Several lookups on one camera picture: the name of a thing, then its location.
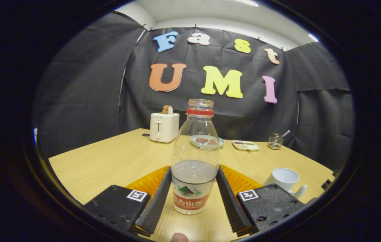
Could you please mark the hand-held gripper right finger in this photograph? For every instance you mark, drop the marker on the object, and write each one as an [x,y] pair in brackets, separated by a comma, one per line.
[232,208]

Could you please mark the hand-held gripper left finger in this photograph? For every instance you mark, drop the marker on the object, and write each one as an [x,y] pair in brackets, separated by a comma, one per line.
[155,208]

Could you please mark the white cup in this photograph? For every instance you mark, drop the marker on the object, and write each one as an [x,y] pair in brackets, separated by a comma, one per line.
[282,178]

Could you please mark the clear plastic juice bottle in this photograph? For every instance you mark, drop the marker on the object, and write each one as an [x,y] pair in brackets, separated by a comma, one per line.
[195,151]

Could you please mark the divided white condiment dish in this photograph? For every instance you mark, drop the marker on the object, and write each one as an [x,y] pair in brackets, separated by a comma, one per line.
[245,146]

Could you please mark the wooden table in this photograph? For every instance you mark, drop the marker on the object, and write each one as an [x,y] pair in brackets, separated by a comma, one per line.
[109,161]

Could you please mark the round pale green plate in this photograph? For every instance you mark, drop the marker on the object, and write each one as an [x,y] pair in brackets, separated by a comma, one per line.
[222,142]

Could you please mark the brown meat slice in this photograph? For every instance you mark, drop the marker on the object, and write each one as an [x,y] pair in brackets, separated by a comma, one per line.
[202,140]
[212,142]

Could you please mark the white toaster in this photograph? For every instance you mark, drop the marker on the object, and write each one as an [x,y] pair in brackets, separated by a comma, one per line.
[165,127]

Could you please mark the black backdrop cloth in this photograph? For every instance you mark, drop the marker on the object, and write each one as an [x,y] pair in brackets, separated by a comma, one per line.
[227,114]

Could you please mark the small black clamp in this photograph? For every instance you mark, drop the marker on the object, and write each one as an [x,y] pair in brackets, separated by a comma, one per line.
[327,185]

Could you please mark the bread slice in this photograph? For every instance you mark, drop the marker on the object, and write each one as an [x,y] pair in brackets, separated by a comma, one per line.
[167,110]

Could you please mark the bright window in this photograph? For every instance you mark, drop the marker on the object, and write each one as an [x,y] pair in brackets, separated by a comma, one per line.
[35,134]

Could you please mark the small ceiling light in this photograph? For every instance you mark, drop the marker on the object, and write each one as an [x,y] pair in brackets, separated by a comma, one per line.
[313,37]

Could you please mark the long ceiling light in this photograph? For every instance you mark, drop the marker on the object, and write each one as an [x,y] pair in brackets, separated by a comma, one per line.
[245,2]

